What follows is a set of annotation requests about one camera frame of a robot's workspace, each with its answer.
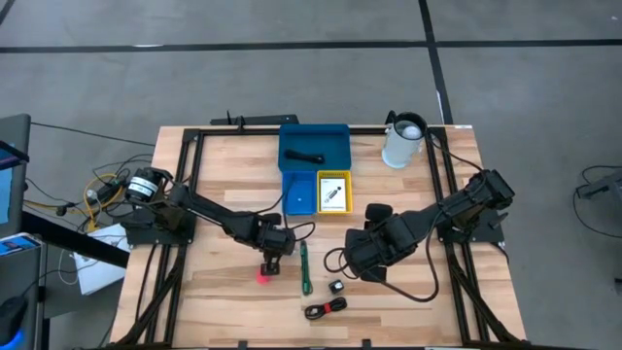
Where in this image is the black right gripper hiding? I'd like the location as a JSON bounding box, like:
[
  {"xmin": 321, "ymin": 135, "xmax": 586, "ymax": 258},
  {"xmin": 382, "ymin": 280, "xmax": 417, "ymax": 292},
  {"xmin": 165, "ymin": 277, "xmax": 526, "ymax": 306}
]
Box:
[{"xmin": 343, "ymin": 202, "xmax": 420, "ymax": 284}]

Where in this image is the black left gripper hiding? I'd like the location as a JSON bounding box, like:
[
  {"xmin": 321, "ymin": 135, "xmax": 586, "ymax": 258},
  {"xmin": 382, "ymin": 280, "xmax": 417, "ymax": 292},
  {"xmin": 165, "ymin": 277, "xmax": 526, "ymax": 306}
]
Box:
[{"xmin": 252, "ymin": 212, "xmax": 297, "ymax": 277}]

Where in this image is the white box with tool print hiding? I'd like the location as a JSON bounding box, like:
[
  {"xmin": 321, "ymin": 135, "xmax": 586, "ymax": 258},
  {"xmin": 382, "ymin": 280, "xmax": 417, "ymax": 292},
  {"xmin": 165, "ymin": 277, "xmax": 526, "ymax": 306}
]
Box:
[{"xmin": 320, "ymin": 177, "xmax": 348, "ymax": 211}]

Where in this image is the black cable with red strap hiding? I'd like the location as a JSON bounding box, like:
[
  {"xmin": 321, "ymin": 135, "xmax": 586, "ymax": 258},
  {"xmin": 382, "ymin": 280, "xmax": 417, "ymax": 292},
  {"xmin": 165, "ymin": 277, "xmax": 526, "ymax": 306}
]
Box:
[{"xmin": 304, "ymin": 297, "xmax": 349, "ymax": 322}]

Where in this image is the small blue plastic bin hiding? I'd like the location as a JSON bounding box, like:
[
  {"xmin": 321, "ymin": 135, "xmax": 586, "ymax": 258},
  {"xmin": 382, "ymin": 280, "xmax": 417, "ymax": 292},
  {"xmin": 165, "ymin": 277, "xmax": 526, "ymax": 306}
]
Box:
[{"xmin": 281, "ymin": 169, "xmax": 318, "ymax": 217}]

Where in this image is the small yellow plastic bin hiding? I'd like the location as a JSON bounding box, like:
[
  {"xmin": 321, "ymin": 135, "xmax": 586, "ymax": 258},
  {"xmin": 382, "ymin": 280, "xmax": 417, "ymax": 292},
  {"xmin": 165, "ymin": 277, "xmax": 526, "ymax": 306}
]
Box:
[{"xmin": 316, "ymin": 169, "xmax": 355, "ymax": 217}]

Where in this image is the large teal plastic bin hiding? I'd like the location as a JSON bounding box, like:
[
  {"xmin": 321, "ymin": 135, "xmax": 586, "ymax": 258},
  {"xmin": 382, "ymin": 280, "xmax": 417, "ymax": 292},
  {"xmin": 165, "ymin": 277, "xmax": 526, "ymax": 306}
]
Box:
[{"xmin": 277, "ymin": 122, "xmax": 353, "ymax": 172}]

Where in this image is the pale grey cylindrical container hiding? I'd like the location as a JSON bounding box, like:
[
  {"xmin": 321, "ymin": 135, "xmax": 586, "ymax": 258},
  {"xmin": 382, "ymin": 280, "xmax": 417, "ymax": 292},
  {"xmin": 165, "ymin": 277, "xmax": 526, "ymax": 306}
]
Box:
[{"xmin": 381, "ymin": 111, "xmax": 429, "ymax": 170}]

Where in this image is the black device with antennas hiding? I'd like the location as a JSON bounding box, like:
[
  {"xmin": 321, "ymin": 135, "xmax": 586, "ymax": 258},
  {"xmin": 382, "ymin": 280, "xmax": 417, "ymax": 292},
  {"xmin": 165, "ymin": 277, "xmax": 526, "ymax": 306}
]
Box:
[{"xmin": 209, "ymin": 110, "xmax": 300, "ymax": 126}]

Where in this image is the white box on floor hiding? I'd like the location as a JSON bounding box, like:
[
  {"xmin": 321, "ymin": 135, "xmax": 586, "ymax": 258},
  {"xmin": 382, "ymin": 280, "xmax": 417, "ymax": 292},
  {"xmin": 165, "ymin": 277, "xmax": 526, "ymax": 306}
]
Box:
[{"xmin": 72, "ymin": 223, "xmax": 131, "ymax": 297}]

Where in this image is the black diagonal desk bar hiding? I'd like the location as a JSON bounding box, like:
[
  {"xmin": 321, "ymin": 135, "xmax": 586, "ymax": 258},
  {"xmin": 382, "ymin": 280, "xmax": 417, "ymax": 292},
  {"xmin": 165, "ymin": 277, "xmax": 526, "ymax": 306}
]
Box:
[{"xmin": 21, "ymin": 211, "xmax": 130, "ymax": 268}]

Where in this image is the tablet screen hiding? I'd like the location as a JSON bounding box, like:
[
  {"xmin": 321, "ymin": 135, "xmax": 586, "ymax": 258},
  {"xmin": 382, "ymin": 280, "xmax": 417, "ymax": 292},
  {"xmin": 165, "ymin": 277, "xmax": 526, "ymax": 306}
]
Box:
[{"xmin": 0, "ymin": 231, "xmax": 45, "ymax": 259}]

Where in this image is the black computer mouse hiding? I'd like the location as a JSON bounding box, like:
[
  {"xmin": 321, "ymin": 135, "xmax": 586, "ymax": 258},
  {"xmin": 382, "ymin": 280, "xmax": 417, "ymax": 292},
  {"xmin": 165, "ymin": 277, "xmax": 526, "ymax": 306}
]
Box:
[{"xmin": 0, "ymin": 295, "xmax": 29, "ymax": 344}]

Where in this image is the grey monitor with blue screen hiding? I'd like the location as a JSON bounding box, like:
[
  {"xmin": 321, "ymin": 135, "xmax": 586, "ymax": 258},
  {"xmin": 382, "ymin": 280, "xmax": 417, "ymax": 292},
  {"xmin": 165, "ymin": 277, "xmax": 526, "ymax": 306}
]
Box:
[{"xmin": 0, "ymin": 113, "xmax": 32, "ymax": 239}]

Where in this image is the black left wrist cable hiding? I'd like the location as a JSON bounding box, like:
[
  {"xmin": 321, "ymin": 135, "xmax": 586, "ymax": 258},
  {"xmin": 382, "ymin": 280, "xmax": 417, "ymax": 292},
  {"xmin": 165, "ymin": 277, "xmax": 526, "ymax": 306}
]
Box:
[{"xmin": 271, "ymin": 177, "xmax": 317, "ymax": 243}]

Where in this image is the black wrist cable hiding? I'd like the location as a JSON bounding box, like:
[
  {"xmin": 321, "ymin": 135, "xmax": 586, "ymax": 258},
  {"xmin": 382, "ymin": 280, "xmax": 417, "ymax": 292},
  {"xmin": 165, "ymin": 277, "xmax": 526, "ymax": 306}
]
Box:
[
  {"xmin": 271, "ymin": 177, "xmax": 317, "ymax": 243},
  {"xmin": 323, "ymin": 227, "xmax": 441, "ymax": 303}
]

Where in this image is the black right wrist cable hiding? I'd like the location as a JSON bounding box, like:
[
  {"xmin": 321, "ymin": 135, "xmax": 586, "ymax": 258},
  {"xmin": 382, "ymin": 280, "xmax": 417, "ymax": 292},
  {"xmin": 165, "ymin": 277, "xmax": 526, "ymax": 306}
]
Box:
[{"xmin": 323, "ymin": 227, "xmax": 441, "ymax": 303}]

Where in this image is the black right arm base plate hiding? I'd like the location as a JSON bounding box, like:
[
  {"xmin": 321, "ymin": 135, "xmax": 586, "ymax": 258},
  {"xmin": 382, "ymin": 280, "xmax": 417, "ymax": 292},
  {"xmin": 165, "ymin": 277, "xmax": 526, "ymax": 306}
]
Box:
[{"xmin": 436, "ymin": 208, "xmax": 509, "ymax": 244}]

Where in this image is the black aluminium table frame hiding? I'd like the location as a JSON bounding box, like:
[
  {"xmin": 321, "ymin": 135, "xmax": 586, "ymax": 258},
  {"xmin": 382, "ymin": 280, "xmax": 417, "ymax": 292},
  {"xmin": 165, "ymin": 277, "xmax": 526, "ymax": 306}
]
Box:
[{"xmin": 116, "ymin": 124, "xmax": 529, "ymax": 347}]

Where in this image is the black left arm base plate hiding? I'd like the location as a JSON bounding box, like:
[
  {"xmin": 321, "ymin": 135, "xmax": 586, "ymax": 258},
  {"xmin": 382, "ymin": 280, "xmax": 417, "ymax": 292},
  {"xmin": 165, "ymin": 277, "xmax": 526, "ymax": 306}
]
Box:
[{"xmin": 120, "ymin": 221, "xmax": 195, "ymax": 246}]

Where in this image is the yellow cable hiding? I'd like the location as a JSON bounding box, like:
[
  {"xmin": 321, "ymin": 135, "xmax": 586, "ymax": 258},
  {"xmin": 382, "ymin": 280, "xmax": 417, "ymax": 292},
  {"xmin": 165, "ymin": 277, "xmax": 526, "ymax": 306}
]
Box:
[{"xmin": 83, "ymin": 173, "xmax": 123, "ymax": 233}]

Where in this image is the thin black floor cable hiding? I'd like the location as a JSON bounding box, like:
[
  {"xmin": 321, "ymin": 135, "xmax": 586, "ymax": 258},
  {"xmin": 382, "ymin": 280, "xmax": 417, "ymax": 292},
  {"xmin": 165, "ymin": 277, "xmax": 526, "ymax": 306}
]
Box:
[{"xmin": 29, "ymin": 121, "xmax": 156, "ymax": 147}]

